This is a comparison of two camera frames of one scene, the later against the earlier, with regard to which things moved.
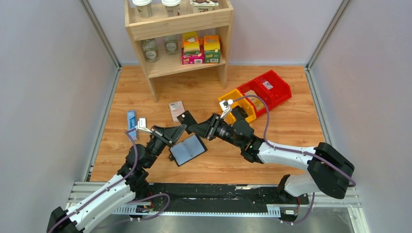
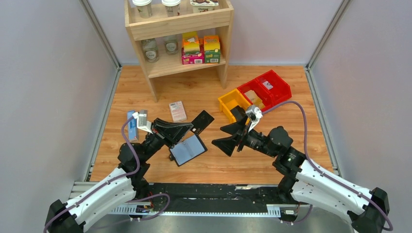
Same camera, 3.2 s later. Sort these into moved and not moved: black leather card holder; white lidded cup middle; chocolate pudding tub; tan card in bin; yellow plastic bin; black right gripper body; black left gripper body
Moved: black right gripper body
Not moved: chocolate pudding tub; white lidded cup middle; black left gripper body; black leather card holder; yellow plastic bin; tan card in bin
